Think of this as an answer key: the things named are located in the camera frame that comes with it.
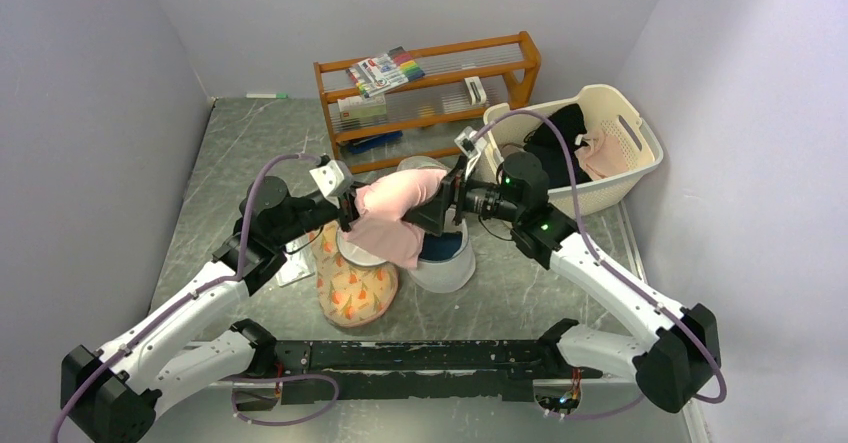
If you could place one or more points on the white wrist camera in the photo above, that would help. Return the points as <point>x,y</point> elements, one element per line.
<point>472,144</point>
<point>332,177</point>

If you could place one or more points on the colour marker pack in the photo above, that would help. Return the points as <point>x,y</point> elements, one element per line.
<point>380,74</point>

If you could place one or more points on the floral orange laundry bag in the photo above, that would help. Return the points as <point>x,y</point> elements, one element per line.
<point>349,295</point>

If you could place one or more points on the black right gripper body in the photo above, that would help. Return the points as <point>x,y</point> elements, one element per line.
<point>453,189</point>

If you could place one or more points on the beige mesh laundry bag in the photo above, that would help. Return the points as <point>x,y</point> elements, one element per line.
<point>420,162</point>

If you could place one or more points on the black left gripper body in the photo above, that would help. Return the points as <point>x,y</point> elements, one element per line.
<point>346,210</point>

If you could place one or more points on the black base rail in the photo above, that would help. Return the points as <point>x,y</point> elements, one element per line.
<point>367,370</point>

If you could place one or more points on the white clip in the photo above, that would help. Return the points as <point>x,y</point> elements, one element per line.
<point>476,91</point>

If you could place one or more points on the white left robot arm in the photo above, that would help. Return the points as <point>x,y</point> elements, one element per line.
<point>185,307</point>

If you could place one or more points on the white green box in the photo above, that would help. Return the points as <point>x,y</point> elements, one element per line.
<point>359,107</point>

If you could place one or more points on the aluminium frame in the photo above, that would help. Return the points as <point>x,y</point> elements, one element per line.
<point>553,396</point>

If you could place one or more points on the pink garment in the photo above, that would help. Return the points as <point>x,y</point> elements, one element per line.
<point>600,155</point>

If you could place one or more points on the white mesh laundry bag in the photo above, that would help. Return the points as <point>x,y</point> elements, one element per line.
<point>437,277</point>

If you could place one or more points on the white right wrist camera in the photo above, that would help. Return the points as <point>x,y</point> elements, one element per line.
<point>472,144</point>

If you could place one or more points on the dark blue garment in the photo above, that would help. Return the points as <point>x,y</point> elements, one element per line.
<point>441,248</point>

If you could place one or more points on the orange wooden shelf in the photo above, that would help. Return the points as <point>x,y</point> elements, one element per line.
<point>429,109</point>

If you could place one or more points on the clear blister pack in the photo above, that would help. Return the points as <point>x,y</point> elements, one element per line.
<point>297,268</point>

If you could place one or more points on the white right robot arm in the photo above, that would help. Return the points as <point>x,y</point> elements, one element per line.
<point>672,352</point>

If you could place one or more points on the blue flat box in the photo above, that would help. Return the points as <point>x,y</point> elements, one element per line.
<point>364,144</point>

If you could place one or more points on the cream plastic laundry basket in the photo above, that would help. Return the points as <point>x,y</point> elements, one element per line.
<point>605,109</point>

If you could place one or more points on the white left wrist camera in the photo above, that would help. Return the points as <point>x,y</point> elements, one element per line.
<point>332,177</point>

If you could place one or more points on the pink bra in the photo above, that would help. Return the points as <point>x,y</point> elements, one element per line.
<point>380,229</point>

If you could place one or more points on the green white marker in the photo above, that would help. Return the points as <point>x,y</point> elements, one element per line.
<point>269,96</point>

